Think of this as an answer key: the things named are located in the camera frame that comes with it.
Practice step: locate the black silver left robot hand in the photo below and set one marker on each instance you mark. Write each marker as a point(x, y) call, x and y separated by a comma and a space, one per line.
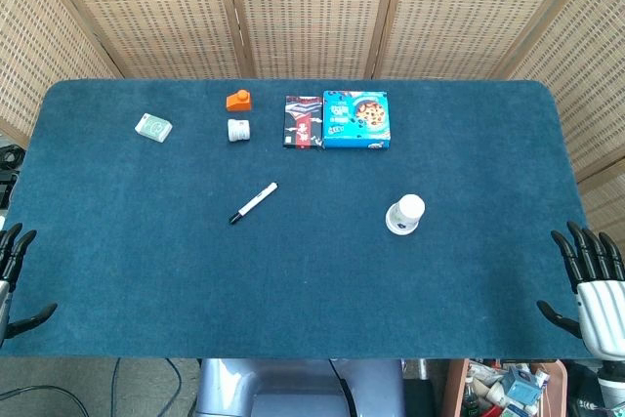
point(4, 304)

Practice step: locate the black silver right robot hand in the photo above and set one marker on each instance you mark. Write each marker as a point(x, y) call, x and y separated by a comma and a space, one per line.
point(603, 314)

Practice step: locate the white flower-print paper cups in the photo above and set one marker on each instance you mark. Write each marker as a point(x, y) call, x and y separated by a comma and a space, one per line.
point(403, 233)
point(411, 207)

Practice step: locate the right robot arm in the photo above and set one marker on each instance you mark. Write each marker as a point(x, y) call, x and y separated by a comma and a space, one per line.
point(612, 383)

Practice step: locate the blue white small carton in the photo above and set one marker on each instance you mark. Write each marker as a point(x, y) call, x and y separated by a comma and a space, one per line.
point(522, 385)

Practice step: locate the black equipment pile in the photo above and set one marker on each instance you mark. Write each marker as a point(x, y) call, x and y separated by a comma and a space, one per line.
point(10, 163)

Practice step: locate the clear plastic bottle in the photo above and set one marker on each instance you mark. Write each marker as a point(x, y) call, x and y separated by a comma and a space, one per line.
point(470, 400)

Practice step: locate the brown wooden crate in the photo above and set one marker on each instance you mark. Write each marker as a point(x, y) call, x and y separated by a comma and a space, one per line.
point(454, 387)

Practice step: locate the pale green card box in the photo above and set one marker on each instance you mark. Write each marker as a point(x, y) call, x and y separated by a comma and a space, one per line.
point(153, 127)

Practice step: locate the white marker black cap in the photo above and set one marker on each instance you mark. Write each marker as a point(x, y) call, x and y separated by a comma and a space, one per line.
point(254, 203)

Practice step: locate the blue felt table cover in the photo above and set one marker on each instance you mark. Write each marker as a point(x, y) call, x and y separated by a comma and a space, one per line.
point(293, 265)

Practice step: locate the small white jar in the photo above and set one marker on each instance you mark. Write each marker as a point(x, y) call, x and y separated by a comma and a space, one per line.
point(238, 130)

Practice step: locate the grey robot torso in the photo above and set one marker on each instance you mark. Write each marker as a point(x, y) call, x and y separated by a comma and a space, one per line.
point(293, 387)

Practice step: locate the orange plastic block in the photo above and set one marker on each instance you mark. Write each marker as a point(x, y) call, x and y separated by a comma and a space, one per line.
point(238, 102)

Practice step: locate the blue cereal box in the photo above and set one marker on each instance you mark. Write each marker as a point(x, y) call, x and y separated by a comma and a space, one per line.
point(356, 119)

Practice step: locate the black red printed box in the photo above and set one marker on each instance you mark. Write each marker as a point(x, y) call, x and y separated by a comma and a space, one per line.
point(303, 124)

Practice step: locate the woven bamboo folding screen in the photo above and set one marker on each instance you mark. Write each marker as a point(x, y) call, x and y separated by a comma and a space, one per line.
point(312, 12)

